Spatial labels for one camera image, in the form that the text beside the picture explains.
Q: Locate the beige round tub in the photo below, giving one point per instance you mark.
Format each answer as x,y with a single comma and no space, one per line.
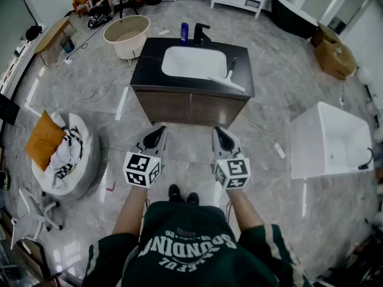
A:
127,37

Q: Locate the black-topped wooden vanity cabinet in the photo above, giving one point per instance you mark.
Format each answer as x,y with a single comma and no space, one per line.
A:
191,106

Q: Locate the black and white patterned cloth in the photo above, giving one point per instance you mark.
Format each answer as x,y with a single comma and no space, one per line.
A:
71,148

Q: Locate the person's green shirt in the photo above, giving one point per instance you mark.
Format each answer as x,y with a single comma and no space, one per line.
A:
191,250

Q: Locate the white rectangular bathtub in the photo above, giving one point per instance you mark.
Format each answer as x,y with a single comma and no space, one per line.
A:
329,142

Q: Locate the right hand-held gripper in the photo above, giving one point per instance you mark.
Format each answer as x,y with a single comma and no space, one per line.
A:
233,172

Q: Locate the orange cushion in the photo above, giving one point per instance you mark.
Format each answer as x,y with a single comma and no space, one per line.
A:
43,140

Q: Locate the person's black right shoe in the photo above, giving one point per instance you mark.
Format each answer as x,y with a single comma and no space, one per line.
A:
193,198

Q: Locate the dark trash bin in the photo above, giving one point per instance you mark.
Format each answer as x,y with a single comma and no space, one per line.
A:
67,44

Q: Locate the white power strip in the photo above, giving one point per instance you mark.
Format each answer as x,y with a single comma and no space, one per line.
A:
68,60
280,150

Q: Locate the white sink basin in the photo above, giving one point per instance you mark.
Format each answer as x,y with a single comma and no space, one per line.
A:
194,61

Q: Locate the person's right forearm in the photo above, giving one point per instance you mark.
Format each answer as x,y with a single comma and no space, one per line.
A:
243,209

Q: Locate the dark green bathtub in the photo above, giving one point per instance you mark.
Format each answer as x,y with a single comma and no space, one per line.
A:
291,16

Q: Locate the person's black left shoe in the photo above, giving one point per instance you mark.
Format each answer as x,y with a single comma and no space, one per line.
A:
174,192

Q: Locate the large cardboard box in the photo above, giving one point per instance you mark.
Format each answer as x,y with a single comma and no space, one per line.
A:
336,58

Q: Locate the black floor bag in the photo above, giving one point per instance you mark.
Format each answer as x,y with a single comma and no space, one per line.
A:
98,19

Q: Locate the small red object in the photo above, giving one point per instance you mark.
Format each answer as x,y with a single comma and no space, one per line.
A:
111,187

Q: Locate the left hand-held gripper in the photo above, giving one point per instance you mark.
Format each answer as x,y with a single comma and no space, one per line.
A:
140,169

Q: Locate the black chair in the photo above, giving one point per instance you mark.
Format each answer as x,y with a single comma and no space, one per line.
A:
127,0

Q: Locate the person's black shoe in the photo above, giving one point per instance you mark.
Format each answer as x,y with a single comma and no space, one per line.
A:
193,198
174,192

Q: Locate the white office chair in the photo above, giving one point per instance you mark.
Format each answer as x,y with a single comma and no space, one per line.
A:
30,217

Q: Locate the grey beanbag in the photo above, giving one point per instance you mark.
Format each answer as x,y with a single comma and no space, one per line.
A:
80,172

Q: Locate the person's left forearm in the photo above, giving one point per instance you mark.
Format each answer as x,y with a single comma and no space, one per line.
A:
130,211

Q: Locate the wooden table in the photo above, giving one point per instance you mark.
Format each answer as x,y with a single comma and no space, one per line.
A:
51,36

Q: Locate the blue bottle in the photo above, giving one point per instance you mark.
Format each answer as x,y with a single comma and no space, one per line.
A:
184,33

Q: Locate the small cardboard box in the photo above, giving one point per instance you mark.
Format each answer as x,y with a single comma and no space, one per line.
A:
324,34

